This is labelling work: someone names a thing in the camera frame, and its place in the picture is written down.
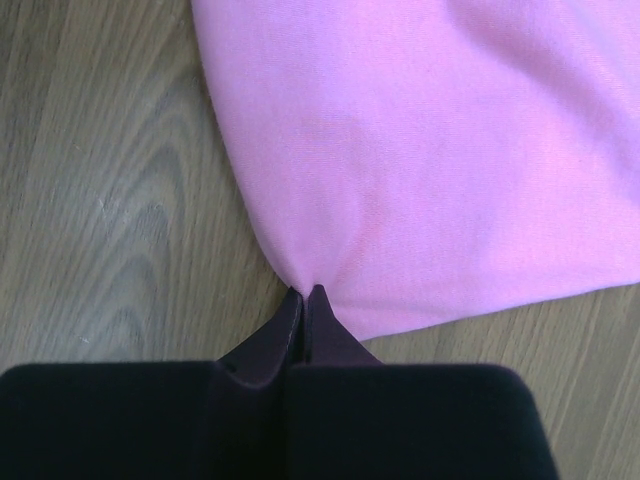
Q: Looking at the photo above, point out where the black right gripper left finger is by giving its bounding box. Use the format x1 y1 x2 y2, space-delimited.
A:
1 291 303 479

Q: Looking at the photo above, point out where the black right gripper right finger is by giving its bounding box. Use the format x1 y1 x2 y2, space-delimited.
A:
288 286 558 479

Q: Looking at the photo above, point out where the pink t shirt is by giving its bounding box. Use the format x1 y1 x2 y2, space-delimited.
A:
192 1 639 340

